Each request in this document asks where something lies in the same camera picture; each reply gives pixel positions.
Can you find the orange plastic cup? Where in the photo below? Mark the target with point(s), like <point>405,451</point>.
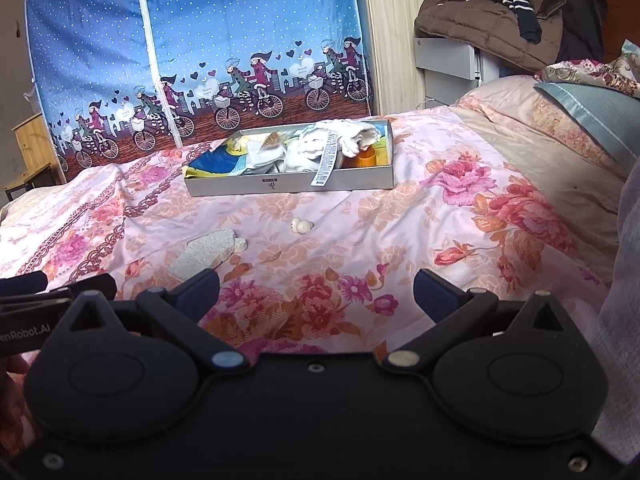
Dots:
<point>362,158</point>

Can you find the blue printed fabric wardrobe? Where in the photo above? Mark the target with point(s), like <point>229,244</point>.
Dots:
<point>200,20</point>

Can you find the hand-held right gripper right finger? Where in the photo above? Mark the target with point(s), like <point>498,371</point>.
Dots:
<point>434,292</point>

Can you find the cartoon printed cloth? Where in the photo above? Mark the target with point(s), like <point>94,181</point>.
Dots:
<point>215,165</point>

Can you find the grey knit fabric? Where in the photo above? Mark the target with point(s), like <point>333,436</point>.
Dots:
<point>622,335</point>

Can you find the small cream soft toy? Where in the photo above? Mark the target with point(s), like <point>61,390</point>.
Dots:
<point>301,226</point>

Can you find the floral patterned pillow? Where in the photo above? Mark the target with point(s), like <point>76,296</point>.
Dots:
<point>590,72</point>

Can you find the yellow speckled sachet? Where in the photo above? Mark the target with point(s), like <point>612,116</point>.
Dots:
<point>273,142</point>

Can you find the grey white drawer cabinet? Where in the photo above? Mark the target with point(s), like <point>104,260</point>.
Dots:
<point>445,57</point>

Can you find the small wooden cabinet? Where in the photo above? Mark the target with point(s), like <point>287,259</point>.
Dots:
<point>32,142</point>

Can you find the light wooden wardrobe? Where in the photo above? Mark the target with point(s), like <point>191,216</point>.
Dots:
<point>395,35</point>

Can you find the wooden side table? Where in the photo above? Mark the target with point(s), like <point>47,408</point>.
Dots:
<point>25,180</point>

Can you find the person's left hand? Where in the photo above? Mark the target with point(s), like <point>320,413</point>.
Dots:
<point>12,364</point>

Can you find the white cloth with blue print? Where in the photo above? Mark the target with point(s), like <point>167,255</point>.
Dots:
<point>305,152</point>

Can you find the white speckled pad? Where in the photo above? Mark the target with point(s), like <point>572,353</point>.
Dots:
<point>202,255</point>

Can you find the small yellow white soft toy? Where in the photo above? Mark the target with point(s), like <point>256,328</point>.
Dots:
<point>237,146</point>

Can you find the beige floral pillow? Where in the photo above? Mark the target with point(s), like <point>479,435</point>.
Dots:
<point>525,150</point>

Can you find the dark wooden headboard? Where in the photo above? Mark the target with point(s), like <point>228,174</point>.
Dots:
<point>625,5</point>

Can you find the grey cardboard box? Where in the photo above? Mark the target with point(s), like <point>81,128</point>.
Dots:
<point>280,186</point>

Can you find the dark hanging garment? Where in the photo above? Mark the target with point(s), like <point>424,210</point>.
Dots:
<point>582,30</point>

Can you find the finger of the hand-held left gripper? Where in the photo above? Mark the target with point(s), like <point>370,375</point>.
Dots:
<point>97,286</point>
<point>22,282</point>

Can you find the brown padded jacket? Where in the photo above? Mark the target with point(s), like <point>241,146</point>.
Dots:
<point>465,15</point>

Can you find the blue striped pillow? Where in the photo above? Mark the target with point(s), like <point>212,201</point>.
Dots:
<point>590,110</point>

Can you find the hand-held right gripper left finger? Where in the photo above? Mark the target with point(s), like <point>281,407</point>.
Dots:
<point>200,290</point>

